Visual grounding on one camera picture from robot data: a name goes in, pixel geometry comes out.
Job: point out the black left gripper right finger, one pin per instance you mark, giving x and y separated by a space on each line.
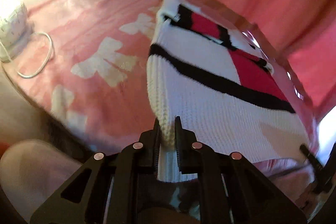
231 189

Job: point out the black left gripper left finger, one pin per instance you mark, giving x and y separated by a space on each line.
106 189

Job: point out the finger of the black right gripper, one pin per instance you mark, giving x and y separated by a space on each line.
323 173

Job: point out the white red black knit sweater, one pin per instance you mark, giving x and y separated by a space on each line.
222 89

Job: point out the pink bed blanket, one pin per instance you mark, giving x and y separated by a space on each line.
96 83

